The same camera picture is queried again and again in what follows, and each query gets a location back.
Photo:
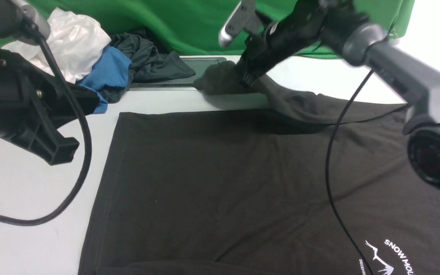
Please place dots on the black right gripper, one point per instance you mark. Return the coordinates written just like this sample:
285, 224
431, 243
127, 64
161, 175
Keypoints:
327, 23

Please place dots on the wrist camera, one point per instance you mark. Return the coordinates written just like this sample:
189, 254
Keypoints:
244, 18
34, 25

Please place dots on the gray long-sleeved shirt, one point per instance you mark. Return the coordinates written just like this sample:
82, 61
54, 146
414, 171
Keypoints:
243, 193

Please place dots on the blue crumpled shirt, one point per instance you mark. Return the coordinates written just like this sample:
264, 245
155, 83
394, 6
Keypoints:
112, 69

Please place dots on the dark teal crumpled shirt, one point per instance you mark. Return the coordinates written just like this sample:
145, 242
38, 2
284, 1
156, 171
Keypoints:
143, 53

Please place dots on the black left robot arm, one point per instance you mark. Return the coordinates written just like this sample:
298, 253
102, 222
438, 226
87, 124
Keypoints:
82, 100

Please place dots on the blue binder clip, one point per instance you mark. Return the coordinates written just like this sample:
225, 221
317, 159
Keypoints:
391, 34

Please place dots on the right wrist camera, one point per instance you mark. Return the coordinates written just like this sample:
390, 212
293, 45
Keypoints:
244, 18

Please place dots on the green backdrop cloth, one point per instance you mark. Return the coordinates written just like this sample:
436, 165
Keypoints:
191, 27

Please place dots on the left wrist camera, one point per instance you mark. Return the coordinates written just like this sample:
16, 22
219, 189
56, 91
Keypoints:
34, 25

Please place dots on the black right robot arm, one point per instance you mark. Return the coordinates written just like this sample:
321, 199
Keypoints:
358, 41

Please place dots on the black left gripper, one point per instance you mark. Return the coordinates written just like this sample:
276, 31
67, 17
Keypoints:
33, 106

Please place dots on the white crumpled shirt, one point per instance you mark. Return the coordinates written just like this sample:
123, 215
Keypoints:
77, 42

